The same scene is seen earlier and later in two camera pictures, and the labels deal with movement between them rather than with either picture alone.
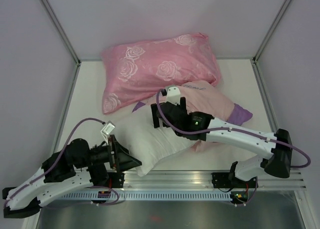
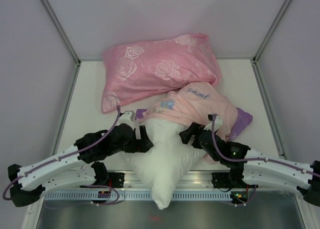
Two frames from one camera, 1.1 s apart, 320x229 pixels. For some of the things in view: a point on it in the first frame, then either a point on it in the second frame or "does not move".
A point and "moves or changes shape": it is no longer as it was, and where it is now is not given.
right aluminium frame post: (275, 23) does not move
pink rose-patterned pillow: (132, 70) does not move
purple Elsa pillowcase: (205, 97) moves or changes shape
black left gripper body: (113, 146) -> (140, 145)
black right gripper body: (183, 104) -> (195, 129)
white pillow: (151, 146) moves or changes shape
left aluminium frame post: (56, 21) does not move
